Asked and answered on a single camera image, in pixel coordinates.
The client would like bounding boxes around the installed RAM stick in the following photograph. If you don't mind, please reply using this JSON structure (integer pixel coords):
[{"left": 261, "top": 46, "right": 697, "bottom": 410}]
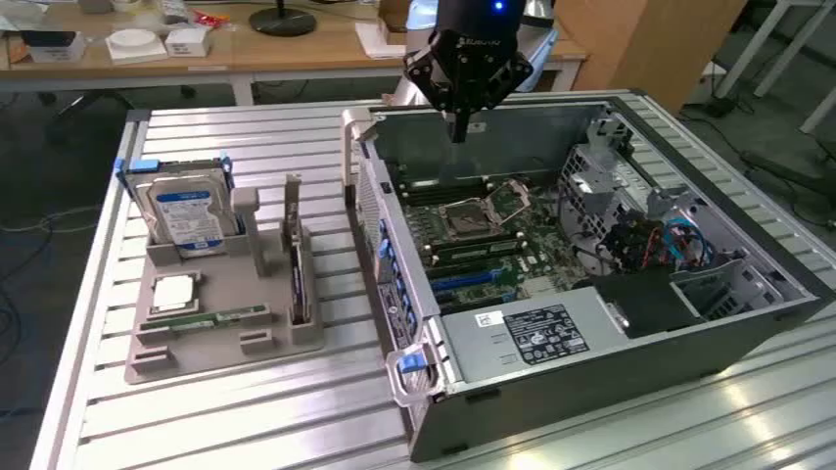
[{"left": 425, "top": 233, "right": 528, "bottom": 261}]

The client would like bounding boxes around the large brown cardboard panel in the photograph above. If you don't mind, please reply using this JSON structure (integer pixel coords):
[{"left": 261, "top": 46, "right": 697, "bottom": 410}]
[{"left": 552, "top": 0, "right": 749, "bottom": 116}]

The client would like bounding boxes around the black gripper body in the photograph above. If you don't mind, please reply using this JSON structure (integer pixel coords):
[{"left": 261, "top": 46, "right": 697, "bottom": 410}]
[{"left": 426, "top": 0, "right": 526, "bottom": 114}]

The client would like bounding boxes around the grey parts rack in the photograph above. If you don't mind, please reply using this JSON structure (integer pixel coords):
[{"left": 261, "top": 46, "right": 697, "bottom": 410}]
[{"left": 122, "top": 170, "right": 328, "bottom": 386}]

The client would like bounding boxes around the blue long expansion slot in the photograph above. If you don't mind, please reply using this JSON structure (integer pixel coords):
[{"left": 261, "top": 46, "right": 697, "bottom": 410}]
[{"left": 428, "top": 270, "right": 518, "bottom": 292}]

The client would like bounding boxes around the silver CPU chip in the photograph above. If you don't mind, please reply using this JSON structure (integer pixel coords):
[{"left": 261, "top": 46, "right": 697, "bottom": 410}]
[{"left": 150, "top": 275, "right": 198, "bottom": 310}]

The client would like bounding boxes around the metal socket cover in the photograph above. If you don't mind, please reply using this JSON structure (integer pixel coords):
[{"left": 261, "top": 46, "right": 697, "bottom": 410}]
[{"left": 482, "top": 176, "right": 534, "bottom": 221}]

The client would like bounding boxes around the metal disk bay cage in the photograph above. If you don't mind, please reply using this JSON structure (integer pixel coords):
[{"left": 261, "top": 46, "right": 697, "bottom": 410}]
[{"left": 558, "top": 105, "right": 656, "bottom": 246}]

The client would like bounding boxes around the open black PC case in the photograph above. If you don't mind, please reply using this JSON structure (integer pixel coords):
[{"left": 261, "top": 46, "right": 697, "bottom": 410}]
[{"left": 341, "top": 87, "right": 836, "bottom": 464}]

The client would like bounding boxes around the small white labelled box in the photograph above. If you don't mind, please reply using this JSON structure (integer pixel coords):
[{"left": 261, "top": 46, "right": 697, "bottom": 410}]
[{"left": 161, "top": 25, "right": 214, "bottom": 58}]

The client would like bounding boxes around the grey power supply unit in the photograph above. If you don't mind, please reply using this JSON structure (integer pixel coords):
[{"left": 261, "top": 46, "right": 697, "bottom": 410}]
[{"left": 438, "top": 287, "right": 629, "bottom": 384}]

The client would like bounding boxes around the Nvidia graphics card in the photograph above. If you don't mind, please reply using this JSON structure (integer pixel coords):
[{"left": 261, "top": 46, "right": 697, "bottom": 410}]
[{"left": 281, "top": 172, "right": 316, "bottom": 327}]

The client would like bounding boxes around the CPU socket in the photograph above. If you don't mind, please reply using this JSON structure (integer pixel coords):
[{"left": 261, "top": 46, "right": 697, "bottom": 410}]
[{"left": 438, "top": 197, "right": 505, "bottom": 242}]

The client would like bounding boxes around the green motherboard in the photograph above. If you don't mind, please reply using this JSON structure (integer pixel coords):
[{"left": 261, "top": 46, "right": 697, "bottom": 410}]
[{"left": 389, "top": 161, "right": 593, "bottom": 315}]

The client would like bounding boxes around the green RAM stick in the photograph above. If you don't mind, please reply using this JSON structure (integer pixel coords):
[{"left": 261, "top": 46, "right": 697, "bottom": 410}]
[{"left": 138, "top": 304, "right": 270, "bottom": 331}]

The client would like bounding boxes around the wooden desk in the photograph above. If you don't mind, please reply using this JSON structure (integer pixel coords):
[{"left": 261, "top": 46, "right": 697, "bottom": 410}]
[{"left": 0, "top": 0, "right": 589, "bottom": 107}]

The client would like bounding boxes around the white table frame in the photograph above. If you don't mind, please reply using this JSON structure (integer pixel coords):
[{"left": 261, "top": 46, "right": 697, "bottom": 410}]
[{"left": 710, "top": 0, "right": 836, "bottom": 134}]

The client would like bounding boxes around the black monitor stand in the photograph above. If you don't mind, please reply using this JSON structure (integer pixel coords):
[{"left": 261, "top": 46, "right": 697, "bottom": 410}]
[{"left": 246, "top": 0, "right": 318, "bottom": 38}]

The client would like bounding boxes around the black chair base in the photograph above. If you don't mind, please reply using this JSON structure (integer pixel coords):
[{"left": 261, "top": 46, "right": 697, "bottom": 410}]
[{"left": 36, "top": 82, "right": 198, "bottom": 144}]

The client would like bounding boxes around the hard disk with blue rails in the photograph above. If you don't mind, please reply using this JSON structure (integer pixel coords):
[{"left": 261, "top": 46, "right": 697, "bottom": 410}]
[{"left": 114, "top": 157, "right": 236, "bottom": 260}]

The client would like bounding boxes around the blue wire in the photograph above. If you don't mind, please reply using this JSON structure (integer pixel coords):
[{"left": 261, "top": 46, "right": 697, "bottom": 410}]
[{"left": 662, "top": 221, "right": 717, "bottom": 269}]

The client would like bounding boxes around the white box with disc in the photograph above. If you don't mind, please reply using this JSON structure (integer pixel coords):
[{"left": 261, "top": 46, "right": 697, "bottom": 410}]
[{"left": 104, "top": 27, "right": 168, "bottom": 66}]

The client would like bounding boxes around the white box with black lid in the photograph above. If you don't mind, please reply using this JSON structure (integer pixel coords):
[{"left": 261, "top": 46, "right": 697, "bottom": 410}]
[{"left": 28, "top": 30, "right": 88, "bottom": 64}]

